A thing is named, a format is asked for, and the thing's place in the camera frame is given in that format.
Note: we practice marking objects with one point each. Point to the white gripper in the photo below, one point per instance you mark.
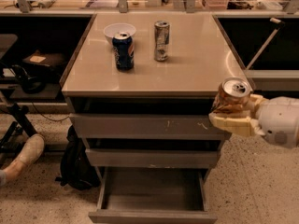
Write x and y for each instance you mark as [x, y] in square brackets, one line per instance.
[277, 120]

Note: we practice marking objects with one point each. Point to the orange soda can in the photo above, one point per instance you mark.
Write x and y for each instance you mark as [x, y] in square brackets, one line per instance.
[233, 94]

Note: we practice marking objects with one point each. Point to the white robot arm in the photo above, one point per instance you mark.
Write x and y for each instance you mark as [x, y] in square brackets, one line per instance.
[293, 119]

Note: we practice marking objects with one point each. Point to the grey drawer cabinet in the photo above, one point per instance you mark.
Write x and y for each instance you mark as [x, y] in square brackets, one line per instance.
[199, 59]

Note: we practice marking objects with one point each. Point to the silver slim energy can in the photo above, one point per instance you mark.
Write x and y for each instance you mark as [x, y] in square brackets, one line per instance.
[161, 32]

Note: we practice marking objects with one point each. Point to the grey middle drawer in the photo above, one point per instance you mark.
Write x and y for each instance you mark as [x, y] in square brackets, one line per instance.
[152, 158]

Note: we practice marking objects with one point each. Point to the grey drawer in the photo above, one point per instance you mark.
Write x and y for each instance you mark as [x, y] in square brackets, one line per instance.
[171, 127]
[152, 158]
[152, 196]

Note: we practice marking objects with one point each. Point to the grey top drawer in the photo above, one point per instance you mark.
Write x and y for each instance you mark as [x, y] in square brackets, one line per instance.
[171, 127]

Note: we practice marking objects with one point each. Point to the blue Pepsi can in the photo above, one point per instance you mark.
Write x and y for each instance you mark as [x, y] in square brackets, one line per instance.
[123, 47]

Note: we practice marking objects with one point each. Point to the grey bottom drawer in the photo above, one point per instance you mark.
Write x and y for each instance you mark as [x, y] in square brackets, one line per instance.
[152, 196]

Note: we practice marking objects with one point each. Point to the white stick with tip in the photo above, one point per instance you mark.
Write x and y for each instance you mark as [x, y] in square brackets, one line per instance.
[279, 24]

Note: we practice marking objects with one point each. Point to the white bowl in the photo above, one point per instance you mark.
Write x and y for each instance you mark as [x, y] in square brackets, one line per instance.
[119, 30]

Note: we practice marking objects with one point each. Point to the black backpack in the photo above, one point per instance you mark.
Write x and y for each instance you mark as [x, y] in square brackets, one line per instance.
[75, 167]

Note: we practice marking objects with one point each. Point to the dark box with label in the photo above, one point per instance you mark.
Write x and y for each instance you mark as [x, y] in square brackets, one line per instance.
[54, 62]

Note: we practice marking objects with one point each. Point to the black headphones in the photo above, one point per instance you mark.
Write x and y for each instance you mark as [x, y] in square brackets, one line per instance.
[29, 85]

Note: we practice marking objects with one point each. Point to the person's lower leg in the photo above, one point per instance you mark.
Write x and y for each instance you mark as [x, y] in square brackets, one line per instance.
[11, 172]

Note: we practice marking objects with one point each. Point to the black chair base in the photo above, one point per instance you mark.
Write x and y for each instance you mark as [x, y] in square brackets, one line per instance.
[21, 124]

